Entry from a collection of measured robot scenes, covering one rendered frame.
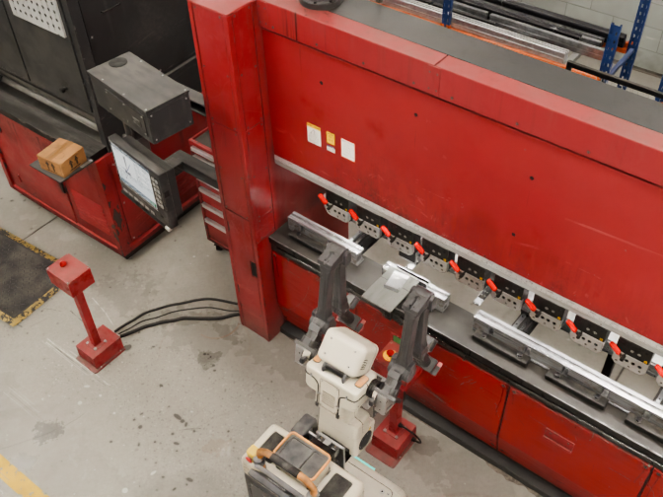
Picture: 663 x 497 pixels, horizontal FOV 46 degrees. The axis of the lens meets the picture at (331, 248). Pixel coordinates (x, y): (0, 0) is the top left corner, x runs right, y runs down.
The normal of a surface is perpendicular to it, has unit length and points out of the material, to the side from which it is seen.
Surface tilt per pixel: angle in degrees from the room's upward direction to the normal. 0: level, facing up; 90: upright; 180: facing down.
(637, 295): 90
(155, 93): 0
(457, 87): 90
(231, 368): 0
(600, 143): 90
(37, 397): 0
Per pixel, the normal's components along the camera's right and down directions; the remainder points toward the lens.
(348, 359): -0.47, -0.05
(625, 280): -0.62, 0.57
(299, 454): -0.03, -0.71
